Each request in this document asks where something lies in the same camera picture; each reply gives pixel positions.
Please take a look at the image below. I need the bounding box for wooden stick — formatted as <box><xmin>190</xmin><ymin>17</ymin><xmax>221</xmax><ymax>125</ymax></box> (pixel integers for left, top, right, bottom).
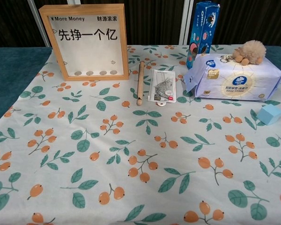
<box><xmin>136</xmin><ymin>61</ymin><xmax>146</xmax><ymax>106</ymax></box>

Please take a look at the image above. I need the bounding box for clear pouch with cat card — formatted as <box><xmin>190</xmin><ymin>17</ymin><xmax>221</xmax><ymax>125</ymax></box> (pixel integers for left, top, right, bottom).
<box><xmin>148</xmin><ymin>69</ymin><xmax>177</xmax><ymax>107</ymax></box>

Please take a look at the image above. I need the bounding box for floral tablecloth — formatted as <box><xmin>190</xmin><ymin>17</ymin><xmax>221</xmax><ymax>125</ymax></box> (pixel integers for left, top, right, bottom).
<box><xmin>0</xmin><ymin>44</ymin><xmax>281</xmax><ymax>225</ymax></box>

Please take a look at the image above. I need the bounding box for blue Oreo cookie box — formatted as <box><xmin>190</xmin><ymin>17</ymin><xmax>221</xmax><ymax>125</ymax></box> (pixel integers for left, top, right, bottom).
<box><xmin>185</xmin><ymin>0</ymin><xmax>221</xmax><ymax>70</ymax></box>

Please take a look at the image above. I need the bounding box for white tissue pack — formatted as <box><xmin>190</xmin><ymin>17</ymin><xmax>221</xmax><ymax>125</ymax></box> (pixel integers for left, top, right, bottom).
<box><xmin>183</xmin><ymin>52</ymin><xmax>281</xmax><ymax>102</ymax></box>

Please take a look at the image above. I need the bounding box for light blue foam cube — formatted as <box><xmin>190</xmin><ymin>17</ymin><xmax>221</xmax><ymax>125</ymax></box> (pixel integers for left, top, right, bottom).
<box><xmin>257</xmin><ymin>104</ymin><xmax>281</xmax><ymax>125</ymax></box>

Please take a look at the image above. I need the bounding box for teal table cover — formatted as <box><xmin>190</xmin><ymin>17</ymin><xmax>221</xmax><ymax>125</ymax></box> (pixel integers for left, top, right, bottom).
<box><xmin>0</xmin><ymin>45</ymin><xmax>281</xmax><ymax>129</ymax></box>

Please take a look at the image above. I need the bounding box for metal key ring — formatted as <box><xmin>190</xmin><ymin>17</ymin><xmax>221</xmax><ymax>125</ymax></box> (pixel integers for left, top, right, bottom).
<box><xmin>219</xmin><ymin>54</ymin><xmax>234</xmax><ymax>64</ymax></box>

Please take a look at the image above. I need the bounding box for wooden frame money box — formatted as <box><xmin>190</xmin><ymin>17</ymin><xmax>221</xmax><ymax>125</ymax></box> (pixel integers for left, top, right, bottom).
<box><xmin>38</xmin><ymin>3</ymin><xmax>130</xmax><ymax>82</ymax></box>

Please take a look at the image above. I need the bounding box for beige plush keychain toy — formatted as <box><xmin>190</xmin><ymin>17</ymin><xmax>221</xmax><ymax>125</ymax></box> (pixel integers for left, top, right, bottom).
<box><xmin>232</xmin><ymin>40</ymin><xmax>268</xmax><ymax>65</ymax></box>

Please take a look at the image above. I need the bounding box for thin white partition post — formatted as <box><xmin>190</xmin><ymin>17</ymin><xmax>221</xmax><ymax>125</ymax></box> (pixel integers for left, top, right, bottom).
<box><xmin>27</xmin><ymin>0</ymin><xmax>52</xmax><ymax>48</ymax></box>

